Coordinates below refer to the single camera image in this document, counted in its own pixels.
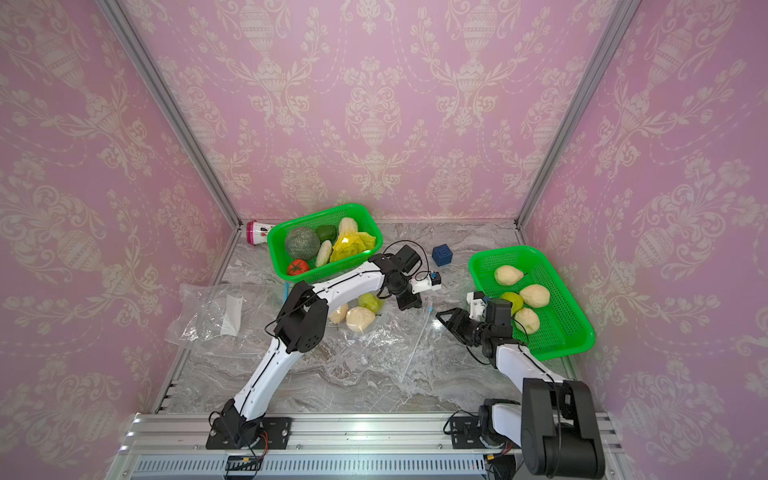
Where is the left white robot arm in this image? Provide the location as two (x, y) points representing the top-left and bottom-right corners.
(206, 245), (422, 450)

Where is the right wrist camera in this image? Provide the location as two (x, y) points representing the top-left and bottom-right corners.
(466, 291), (487, 321)

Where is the green pear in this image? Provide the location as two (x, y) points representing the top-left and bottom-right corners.
(501, 292), (525, 316)

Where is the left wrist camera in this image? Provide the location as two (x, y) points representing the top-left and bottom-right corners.
(410, 272), (442, 294)

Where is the pale cucumber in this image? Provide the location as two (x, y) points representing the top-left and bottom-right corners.
(315, 240), (333, 267)

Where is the pink white bottle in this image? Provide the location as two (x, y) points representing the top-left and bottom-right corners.
(245, 221), (274, 245)

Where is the empty green basket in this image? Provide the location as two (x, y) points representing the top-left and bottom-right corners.
(468, 245), (596, 361)

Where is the clear zip-top bag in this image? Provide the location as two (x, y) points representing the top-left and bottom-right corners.
(165, 283), (284, 358)
(320, 280), (493, 409)

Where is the dark green melon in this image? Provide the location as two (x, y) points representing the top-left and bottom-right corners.
(284, 227), (322, 261)

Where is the yellow-green lettuce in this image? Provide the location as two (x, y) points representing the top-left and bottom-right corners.
(329, 232), (377, 263)

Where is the cream pear from bag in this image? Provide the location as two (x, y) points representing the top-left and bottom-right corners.
(519, 284), (551, 308)

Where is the red tomato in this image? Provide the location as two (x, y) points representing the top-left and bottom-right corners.
(286, 259), (310, 277)

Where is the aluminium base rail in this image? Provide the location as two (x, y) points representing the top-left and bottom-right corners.
(104, 412), (631, 480)

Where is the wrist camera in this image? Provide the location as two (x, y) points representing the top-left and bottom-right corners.
(410, 272), (442, 294)
(466, 291), (487, 321)

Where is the green basket with produce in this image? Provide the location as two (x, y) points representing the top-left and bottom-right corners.
(267, 203), (383, 283)

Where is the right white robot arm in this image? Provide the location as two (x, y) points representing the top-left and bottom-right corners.
(436, 299), (606, 479)

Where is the blue cube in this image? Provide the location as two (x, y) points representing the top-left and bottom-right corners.
(431, 244), (453, 267)

